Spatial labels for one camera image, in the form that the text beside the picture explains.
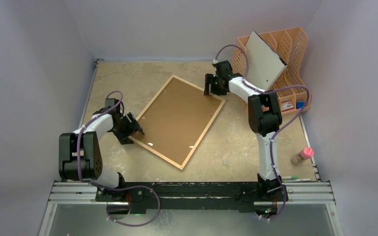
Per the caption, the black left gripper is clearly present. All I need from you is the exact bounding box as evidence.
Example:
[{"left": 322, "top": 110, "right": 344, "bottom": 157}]
[{"left": 113, "top": 113, "right": 143, "bottom": 144}]

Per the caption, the brown cardboard backing board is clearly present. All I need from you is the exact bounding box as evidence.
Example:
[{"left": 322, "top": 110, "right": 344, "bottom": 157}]
[{"left": 133, "top": 78, "right": 222, "bottom": 166}]

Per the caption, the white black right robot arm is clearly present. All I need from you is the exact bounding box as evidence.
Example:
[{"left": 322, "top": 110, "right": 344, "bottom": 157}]
[{"left": 204, "top": 60, "right": 283, "bottom": 200}]

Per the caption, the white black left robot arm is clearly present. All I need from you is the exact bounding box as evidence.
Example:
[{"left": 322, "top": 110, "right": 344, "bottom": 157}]
[{"left": 59, "top": 98, "right": 144, "bottom": 201}]

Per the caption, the white board in organizer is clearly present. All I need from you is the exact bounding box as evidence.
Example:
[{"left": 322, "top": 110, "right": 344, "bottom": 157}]
[{"left": 245, "top": 31, "right": 287, "bottom": 90}]

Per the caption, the red white card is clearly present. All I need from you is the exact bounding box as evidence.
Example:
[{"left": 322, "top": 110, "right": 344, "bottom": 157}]
[{"left": 281, "top": 101, "right": 295, "bottom": 112}]

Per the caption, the orange plastic file organizer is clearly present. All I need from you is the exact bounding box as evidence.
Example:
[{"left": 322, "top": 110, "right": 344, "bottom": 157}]
[{"left": 231, "top": 27, "right": 312, "bottom": 117}]

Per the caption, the blue box in organizer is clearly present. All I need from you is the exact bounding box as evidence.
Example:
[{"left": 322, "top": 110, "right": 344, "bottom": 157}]
[{"left": 296, "top": 101, "right": 306, "bottom": 109}]

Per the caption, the pink capped bottle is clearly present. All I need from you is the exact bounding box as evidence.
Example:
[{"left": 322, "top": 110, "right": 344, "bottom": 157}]
[{"left": 291, "top": 147, "right": 314, "bottom": 166}]

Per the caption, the green marker pen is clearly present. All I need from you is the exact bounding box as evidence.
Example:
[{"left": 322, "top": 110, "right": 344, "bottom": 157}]
[{"left": 281, "top": 176, "right": 298, "bottom": 180}]

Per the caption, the white marker pen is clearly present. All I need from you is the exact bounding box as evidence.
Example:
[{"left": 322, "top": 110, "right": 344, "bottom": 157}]
[{"left": 283, "top": 178, "right": 312, "bottom": 183}]

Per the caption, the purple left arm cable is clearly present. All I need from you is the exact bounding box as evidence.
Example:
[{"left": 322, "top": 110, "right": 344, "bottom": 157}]
[{"left": 75, "top": 90, "right": 161, "bottom": 228}]

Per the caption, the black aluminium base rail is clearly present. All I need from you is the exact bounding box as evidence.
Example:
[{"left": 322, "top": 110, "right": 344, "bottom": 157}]
[{"left": 48, "top": 182, "right": 335, "bottom": 216}]

